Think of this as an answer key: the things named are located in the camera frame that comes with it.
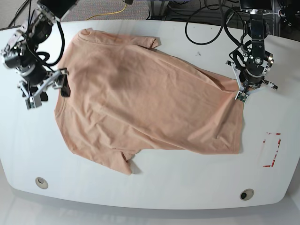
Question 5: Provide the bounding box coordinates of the yellow cable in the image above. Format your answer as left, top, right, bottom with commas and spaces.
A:
87, 5, 128, 21

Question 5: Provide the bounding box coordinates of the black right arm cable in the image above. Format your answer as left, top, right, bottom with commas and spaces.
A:
35, 22, 65, 66

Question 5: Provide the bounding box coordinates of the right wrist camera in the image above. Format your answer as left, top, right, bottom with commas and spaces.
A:
25, 96, 42, 110

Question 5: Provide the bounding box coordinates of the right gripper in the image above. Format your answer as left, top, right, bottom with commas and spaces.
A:
2, 45, 71, 102

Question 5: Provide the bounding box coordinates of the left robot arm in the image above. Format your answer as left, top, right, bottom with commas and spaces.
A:
223, 0, 278, 99

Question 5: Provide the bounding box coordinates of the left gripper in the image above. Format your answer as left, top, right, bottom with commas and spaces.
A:
226, 52, 278, 94

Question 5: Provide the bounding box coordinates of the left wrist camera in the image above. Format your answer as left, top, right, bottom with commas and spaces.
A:
235, 90, 249, 104

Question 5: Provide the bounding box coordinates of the red tape rectangle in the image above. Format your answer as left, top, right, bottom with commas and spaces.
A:
258, 132, 282, 168

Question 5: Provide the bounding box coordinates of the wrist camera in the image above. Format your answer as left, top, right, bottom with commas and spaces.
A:
25, 96, 42, 110
235, 90, 249, 104

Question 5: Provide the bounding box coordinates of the right table grommet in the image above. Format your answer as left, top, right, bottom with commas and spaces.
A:
240, 189, 254, 201

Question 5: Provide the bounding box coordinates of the left table grommet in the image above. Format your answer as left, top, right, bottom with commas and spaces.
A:
35, 177, 49, 189

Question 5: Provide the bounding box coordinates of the table grommet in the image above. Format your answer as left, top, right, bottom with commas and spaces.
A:
240, 189, 254, 201
35, 177, 49, 189

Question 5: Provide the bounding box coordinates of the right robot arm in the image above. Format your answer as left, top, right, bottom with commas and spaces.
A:
1, 0, 78, 109

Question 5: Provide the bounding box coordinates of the peach t-shirt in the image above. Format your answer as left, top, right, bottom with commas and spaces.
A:
54, 29, 243, 175

